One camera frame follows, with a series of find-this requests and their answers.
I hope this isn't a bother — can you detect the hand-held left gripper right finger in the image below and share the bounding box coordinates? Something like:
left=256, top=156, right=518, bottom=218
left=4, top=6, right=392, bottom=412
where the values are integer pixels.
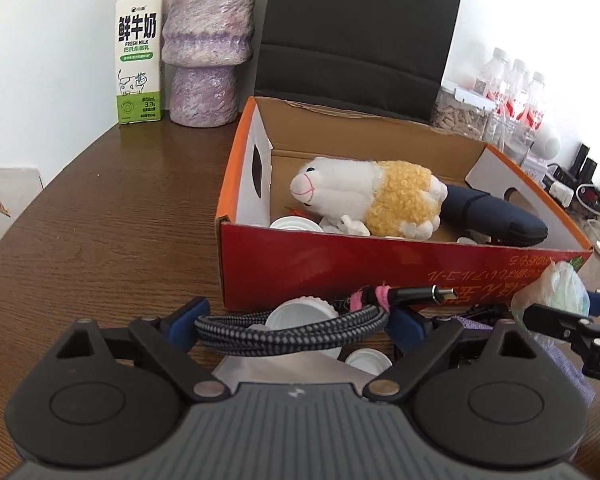
left=364, top=304, right=549, bottom=404

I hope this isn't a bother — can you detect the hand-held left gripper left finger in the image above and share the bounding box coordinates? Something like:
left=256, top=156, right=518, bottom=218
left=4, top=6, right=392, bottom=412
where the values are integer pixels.
left=54, top=296, right=232, bottom=404

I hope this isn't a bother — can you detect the black braided cable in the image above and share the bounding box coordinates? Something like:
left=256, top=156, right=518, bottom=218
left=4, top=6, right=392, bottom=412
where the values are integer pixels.
left=194, top=284, right=460, bottom=357

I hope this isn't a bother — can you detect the orange cardboard box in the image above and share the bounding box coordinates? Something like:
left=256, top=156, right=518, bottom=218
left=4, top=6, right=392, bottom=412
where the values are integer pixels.
left=215, top=96, right=593, bottom=313

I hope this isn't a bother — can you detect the translucent plastic bag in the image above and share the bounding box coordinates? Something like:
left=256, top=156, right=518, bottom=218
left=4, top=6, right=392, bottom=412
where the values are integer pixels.
left=511, top=260, right=592, bottom=322

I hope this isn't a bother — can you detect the translucent white plastic tub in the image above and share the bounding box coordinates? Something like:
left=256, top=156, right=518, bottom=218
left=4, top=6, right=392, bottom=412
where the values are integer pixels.
left=212, top=354, right=381, bottom=387

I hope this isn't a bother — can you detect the dark blue pouch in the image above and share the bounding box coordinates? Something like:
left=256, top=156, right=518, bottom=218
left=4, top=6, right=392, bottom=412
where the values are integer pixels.
left=442, top=184, right=549, bottom=247

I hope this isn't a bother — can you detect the white power adapter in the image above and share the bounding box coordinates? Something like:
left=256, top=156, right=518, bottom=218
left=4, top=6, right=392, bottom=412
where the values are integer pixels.
left=544, top=164, right=577, bottom=207

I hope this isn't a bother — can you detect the white and yellow plush sheep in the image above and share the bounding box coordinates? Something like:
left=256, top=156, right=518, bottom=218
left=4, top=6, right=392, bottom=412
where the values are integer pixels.
left=289, top=156, right=448, bottom=239

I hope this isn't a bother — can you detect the black upright device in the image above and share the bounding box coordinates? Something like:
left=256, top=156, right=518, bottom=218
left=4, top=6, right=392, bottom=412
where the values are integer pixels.
left=572, top=144, right=599, bottom=182

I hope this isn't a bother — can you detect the white round speaker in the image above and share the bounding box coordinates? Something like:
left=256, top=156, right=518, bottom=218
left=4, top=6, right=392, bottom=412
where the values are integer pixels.
left=532, top=122, right=564, bottom=161

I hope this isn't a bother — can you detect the clear jar of seeds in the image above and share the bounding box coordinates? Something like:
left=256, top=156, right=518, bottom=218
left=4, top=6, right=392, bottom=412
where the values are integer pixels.
left=430, top=80, right=496, bottom=136

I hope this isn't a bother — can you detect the green and white milk carton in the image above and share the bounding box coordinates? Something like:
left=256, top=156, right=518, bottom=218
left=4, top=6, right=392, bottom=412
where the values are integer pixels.
left=115, top=0, right=169, bottom=128

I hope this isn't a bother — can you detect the purple textured vase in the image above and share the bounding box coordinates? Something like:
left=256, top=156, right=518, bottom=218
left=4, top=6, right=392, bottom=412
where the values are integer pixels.
left=161, top=0, right=259, bottom=127

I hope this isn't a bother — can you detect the black paper bag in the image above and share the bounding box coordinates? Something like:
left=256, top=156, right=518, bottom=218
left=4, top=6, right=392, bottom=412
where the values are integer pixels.
left=254, top=0, right=467, bottom=123

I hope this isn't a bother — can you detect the white wall panel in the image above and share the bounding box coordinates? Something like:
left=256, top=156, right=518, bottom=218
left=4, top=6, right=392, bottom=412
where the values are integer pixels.
left=0, top=167, right=44, bottom=266

